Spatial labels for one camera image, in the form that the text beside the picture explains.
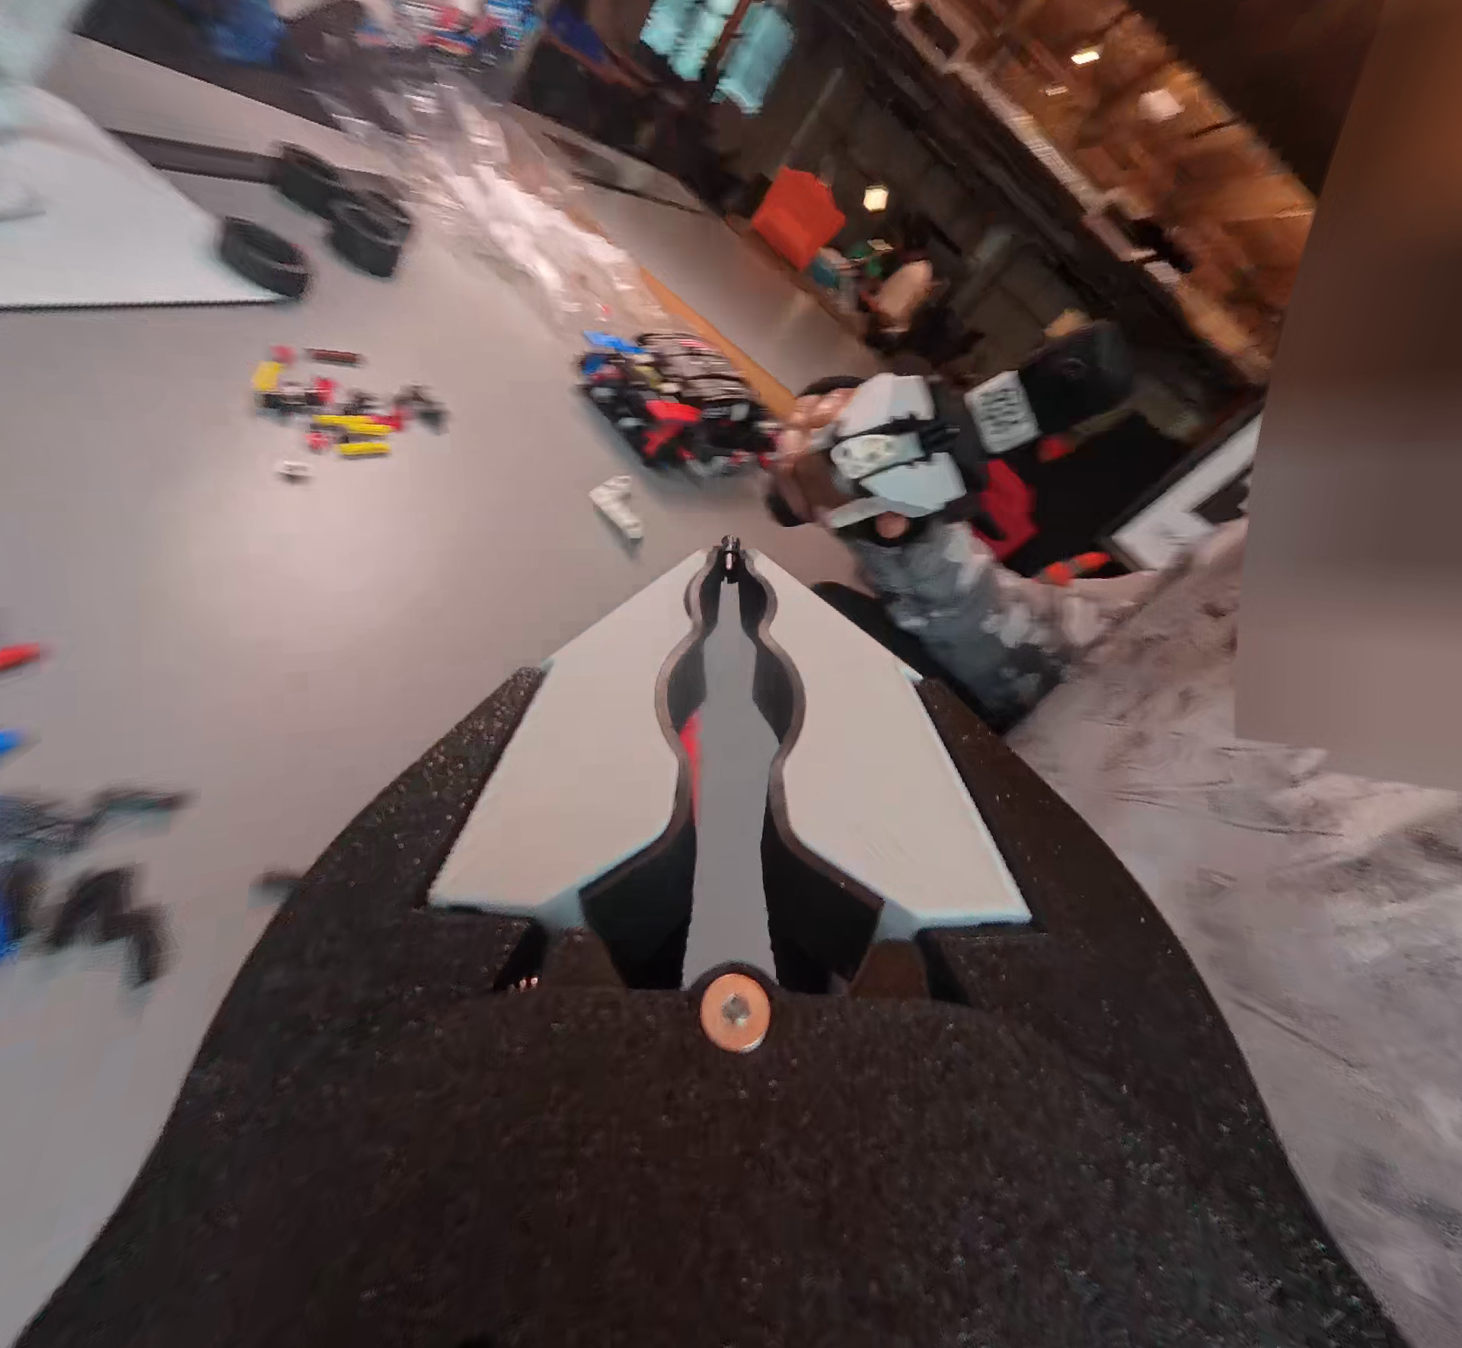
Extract red plastic stool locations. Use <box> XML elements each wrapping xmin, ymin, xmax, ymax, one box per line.
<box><xmin>976</xmin><ymin>457</ymin><xmax>1042</xmax><ymax>564</ymax></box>

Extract person's right forearm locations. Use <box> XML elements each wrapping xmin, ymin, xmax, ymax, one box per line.
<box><xmin>850</xmin><ymin>520</ymin><xmax>1246</xmax><ymax>732</ymax></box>

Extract black and white marker board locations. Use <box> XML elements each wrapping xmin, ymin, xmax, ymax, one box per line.
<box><xmin>1113</xmin><ymin>417</ymin><xmax>1264</xmax><ymax>576</ymax></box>

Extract scatter of toy pins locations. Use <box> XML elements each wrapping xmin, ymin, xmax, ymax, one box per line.
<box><xmin>0</xmin><ymin>639</ymin><xmax>188</xmax><ymax>990</ymax></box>

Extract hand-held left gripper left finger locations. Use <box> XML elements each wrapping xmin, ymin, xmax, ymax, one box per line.
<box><xmin>428</xmin><ymin>548</ymin><xmax>731</xmax><ymax>934</ymax></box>

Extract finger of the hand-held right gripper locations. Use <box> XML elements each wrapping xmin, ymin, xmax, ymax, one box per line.
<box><xmin>824</xmin><ymin>455</ymin><xmax>974</xmax><ymax>533</ymax></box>
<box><xmin>831</xmin><ymin>373</ymin><xmax>950</xmax><ymax>450</ymax></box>

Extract orange chair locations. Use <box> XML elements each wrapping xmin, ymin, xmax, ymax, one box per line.
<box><xmin>749</xmin><ymin>168</ymin><xmax>848</xmax><ymax>272</ymax></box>

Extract toy car model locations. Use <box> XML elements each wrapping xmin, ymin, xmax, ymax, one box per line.
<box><xmin>573</xmin><ymin>329</ymin><xmax>791</xmax><ymax>481</ymax></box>

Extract white angled toy beam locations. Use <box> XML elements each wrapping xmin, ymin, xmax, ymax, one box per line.
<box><xmin>588</xmin><ymin>475</ymin><xmax>648</xmax><ymax>546</ymax></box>

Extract clear plastic bags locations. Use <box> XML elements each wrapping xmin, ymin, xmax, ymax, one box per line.
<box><xmin>399</xmin><ymin>80</ymin><xmax>677</xmax><ymax>347</ymax></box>

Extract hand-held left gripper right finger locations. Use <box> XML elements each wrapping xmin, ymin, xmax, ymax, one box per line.
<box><xmin>736</xmin><ymin>551</ymin><xmax>1036</xmax><ymax>929</ymax></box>

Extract grey desk with wooden edge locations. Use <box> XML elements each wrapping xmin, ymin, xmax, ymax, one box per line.
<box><xmin>501</xmin><ymin>103</ymin><xmax>906</xmax><ymax>404</ymax></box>

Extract pile of small toy pieces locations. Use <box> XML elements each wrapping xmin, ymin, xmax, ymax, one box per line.
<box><xmin>249</xmin><ymin>342</ymin><xmax>449</xmax><ymax>484</ymax></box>

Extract person's right hand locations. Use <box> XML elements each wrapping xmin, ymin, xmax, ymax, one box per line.
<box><xmin>765</xmin><ymin>391</ymin><xmax>848</xmax><ymax>515</ymax></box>

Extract person's grey patterned sweatshirt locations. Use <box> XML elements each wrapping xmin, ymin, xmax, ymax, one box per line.
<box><xmin>1005</xmin><ymin>525</ymin><xmax>1462</xmax><ymax>1348</ymax></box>

